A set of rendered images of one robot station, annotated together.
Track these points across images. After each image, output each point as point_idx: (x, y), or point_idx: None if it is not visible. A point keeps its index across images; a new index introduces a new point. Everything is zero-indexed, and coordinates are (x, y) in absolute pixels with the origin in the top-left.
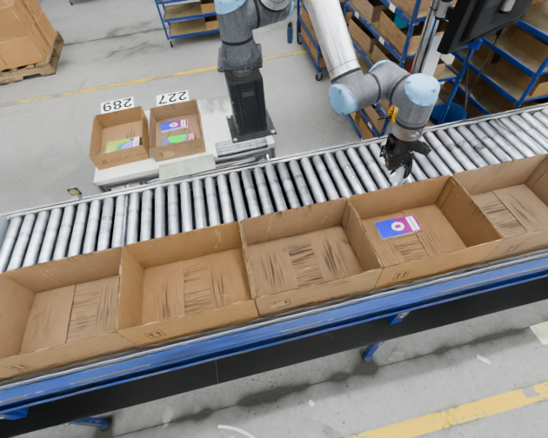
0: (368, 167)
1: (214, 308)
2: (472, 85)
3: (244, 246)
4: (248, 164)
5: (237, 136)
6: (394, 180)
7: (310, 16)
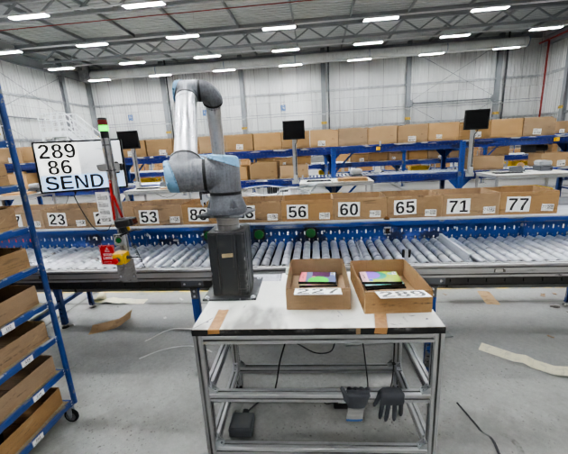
0: (176, 260)
1: (297, 195)
2: (89, 222)
3: (281, 198)
4: (258, 267)
5: (255, 280)
6: (208, 199)
7: (223, 137)
